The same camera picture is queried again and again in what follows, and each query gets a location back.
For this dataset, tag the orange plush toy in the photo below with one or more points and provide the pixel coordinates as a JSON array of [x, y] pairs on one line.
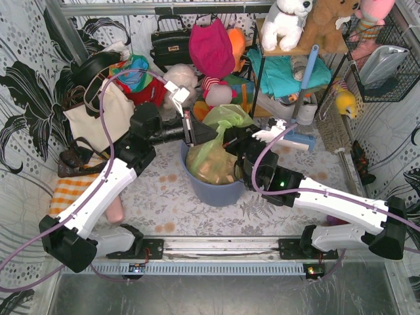
[[237, 39]]

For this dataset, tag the silver foil pouch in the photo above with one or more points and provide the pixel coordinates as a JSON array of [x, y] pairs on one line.
[[382, 63]]

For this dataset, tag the black hat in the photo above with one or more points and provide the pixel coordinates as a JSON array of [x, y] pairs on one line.
[[84, 73]]

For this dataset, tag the purple orange sock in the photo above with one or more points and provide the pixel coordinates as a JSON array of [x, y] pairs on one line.
[[333, 221]]

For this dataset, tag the black leather handbag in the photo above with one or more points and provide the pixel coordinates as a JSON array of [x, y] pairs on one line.
[[170, 48]]

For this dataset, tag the black orange butterfly toy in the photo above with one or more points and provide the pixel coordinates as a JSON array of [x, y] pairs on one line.
[[361, 163]]

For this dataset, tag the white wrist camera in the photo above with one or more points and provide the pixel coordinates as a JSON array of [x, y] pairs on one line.
[[268, 135], [176, 96]]

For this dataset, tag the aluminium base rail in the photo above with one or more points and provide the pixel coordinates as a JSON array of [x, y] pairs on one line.
[[217, 257]]

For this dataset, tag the white lamb plush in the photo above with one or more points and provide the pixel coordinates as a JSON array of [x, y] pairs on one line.
[[183, 75]]

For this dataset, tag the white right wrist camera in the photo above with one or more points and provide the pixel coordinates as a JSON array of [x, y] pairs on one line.
[[268, 135]]

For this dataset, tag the green trash bag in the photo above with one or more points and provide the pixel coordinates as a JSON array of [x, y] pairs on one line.
[[210, 162]]

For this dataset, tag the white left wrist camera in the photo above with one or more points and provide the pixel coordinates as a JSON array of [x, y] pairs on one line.
[[176, 96]]

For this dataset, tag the blue trash bin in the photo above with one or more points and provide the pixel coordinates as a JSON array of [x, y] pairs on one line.
[[213, 195]]

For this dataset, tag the red cloth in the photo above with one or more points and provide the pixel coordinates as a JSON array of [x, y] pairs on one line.
[[154, 93]]

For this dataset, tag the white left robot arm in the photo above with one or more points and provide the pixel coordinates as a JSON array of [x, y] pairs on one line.
[[70, 237]]

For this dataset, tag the colourful scarf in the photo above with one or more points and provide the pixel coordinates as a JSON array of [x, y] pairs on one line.
[[132, 82]]

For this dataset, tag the cream canvas tote bag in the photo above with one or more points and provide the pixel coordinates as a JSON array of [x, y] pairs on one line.
[[118, 110]]

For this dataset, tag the magenta cloth bag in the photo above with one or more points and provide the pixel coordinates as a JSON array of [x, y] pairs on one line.
[[211, 50]]

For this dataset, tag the rainbow striped bag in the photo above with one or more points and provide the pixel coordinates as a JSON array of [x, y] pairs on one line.
[[245, 94]]

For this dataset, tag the yellow duck plush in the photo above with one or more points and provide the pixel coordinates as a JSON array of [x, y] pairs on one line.
[[345, 101]]

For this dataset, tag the teal folded cloth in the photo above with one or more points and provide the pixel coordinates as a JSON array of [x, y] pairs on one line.
[[277, 77]]

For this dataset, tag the orange checked towel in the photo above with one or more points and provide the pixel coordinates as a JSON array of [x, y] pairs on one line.
[[67, 191]]

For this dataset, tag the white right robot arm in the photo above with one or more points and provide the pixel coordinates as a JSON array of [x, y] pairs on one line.
[[380, 226]]

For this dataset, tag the pink plush toy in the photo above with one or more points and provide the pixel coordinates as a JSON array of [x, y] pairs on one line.
[[371, 15]]

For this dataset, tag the white dog plush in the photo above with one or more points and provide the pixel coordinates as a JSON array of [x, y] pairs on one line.
[[283, 25]]

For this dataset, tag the blue lint roller mop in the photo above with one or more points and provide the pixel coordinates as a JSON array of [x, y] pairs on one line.
[[303, 142]]

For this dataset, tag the beige chenille mop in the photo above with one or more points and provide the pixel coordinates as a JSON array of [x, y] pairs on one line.
[[336, 141]]

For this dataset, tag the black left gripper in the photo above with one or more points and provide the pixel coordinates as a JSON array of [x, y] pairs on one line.
[[189, 130]]

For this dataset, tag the black wire basket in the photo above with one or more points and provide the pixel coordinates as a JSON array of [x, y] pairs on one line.
[[396, 87]]

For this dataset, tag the pink case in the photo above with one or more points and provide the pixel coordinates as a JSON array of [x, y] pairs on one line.
[[115, 212]]

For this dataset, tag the brown bear plush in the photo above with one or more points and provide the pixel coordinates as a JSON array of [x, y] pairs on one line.
[[324, 21]]

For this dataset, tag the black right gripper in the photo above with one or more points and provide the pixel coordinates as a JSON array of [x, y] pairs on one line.
[[241, 148]]

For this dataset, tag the white pink plush doll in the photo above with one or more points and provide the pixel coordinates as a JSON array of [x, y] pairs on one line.
[[217, 92]]

